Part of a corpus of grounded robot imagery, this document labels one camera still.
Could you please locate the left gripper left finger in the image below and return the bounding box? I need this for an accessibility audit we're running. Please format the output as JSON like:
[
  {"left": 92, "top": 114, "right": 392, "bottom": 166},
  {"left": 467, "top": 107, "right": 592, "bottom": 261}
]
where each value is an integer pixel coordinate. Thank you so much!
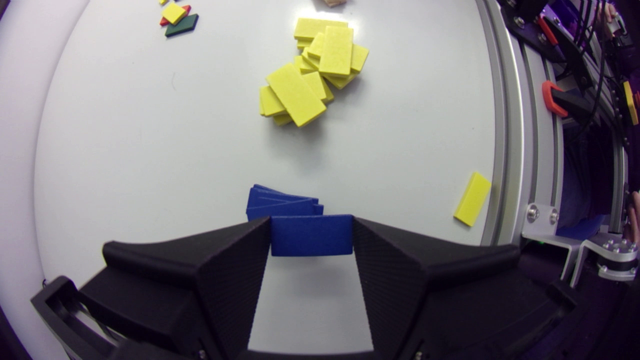
[{"left": 31, "top": 217, "right": 271, "bottom": 360}]

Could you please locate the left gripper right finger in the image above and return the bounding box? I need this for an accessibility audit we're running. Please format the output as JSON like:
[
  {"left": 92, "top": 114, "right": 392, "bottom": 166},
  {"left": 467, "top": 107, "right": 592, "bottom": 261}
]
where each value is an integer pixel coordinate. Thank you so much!
[{"left": 352, "top": 217, "right": 577, "bottom": 360}]

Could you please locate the blue wooden block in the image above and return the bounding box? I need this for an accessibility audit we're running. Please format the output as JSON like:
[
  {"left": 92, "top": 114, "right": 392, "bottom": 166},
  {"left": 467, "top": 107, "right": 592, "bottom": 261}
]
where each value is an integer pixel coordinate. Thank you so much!
[{"left": 269, "top": 214, "right": 355, "bottom": 258}]

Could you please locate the pile of blue wooden blocks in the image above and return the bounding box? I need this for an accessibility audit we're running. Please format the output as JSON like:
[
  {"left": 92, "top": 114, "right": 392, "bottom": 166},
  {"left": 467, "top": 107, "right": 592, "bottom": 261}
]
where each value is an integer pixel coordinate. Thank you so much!
[{"left": 245, "top": 183, "right": 325, "bottom": 222}]

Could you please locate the green wooden block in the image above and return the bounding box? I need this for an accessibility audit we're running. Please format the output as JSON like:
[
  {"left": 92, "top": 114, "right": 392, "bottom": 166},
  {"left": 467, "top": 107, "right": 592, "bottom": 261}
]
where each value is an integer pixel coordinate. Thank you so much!
[{"left": 164, "top": 13, "right": 200, "bottom": 38}]

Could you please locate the red wooden block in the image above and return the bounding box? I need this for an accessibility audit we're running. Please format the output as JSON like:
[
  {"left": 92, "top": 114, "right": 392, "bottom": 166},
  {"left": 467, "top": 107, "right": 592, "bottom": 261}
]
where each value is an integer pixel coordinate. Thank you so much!
[{"left": 159, "top": 4, "right": 192, "bottom": 27}]

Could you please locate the pile of yellow wooden blocks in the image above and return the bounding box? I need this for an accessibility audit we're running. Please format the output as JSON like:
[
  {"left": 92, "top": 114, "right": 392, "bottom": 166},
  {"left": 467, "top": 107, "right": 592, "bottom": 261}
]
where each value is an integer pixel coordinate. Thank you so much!
[{"left": 258, "top": 17, "right": 370, "bottom": 127}]

